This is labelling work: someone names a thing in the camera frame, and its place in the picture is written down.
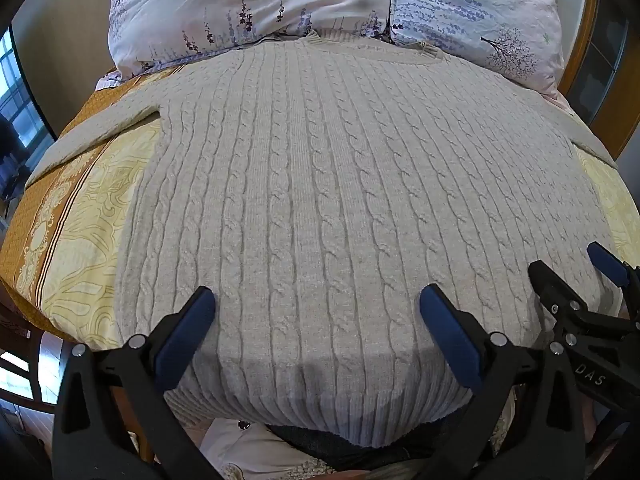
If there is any person's dark grey clothing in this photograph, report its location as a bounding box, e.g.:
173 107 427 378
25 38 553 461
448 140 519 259
265 417 453 472

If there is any wooden headboard frame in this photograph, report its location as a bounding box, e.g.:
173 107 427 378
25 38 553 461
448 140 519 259
542 0 640 161

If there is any floral print folded duvet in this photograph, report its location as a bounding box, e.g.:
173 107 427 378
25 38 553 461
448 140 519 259
95 0 572 108

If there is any beige cable knit sweater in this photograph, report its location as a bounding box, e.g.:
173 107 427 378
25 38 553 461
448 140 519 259
25 30 626 448

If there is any white floral cloth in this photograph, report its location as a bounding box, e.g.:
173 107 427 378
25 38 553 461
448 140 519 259
200 417 321 480

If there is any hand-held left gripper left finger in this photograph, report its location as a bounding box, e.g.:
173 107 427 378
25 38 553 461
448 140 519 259
52 286 223 480

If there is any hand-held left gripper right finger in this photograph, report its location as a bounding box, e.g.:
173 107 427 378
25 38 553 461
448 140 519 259
419 284 588 480

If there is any dark glass panel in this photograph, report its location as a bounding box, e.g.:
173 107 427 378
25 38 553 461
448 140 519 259
565 10 630 126

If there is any yellow patterned bed sheet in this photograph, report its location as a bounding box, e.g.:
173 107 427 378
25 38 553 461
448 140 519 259
0 67 640 351

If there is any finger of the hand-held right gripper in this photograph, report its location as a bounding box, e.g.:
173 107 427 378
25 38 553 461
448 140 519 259
528 259 601 333
586 241 640 313

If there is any window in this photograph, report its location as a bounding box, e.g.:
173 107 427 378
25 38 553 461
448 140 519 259
0 25 57 161

